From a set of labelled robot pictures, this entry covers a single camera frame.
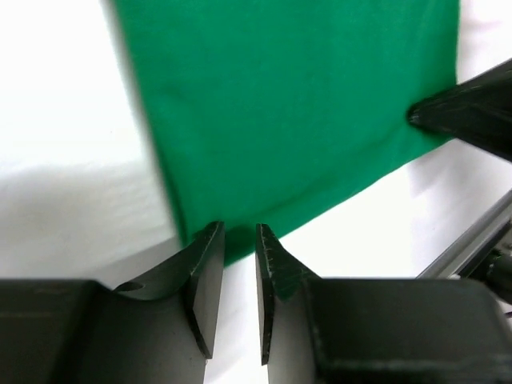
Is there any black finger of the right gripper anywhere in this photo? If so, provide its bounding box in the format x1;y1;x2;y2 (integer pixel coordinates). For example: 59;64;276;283
406;60;511;161

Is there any green t shirt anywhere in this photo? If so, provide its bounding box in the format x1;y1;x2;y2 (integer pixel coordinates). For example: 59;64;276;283
113;1;460;263

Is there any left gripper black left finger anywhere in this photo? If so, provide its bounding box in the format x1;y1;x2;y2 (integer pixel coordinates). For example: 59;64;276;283
1;222;225;383

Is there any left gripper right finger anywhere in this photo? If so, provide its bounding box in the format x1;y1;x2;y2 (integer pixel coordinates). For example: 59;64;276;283
255;224;511;383

